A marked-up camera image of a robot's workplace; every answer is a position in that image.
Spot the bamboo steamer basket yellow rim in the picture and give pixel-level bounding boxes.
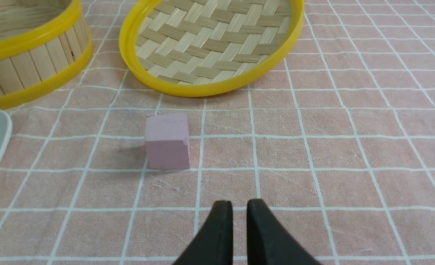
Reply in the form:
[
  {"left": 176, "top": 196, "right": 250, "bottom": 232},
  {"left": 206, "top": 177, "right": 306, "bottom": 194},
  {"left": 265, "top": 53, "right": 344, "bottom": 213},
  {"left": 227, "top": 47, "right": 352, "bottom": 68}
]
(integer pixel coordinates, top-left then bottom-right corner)
[{"left": 0, "top": 0, "right": 93, "bottom": 109}]

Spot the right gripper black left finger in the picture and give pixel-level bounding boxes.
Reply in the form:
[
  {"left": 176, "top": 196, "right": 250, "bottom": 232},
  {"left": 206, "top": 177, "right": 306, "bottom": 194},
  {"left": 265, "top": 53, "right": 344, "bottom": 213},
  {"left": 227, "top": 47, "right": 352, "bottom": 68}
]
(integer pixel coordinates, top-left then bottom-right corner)
[{"left": 174, "top": 200, "right": 234, "bottom": 265}]

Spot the woven bamboo steamer lid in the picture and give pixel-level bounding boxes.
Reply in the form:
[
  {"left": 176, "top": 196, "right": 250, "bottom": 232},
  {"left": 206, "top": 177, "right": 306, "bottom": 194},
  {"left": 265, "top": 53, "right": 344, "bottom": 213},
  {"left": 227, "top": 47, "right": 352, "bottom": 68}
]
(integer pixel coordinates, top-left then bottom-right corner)
[{"left": 119, "top": 0, "right": 304, "bottom": 98}]

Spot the pink cube block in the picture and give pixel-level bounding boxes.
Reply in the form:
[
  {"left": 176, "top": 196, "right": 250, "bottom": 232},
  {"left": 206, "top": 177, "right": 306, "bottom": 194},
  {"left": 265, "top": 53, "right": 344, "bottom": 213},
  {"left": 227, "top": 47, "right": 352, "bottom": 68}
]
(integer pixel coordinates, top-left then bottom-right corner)
[{"left": 145, "top": 113, "right": 191, "bottom": 171}]

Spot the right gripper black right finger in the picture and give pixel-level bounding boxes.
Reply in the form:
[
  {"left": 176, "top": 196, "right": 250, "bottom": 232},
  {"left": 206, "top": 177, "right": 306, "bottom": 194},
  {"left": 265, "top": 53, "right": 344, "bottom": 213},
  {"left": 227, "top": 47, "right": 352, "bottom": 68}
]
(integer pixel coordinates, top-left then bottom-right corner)
[{"left": 247, "top": 198, "right": 320, "bottom": 265}]

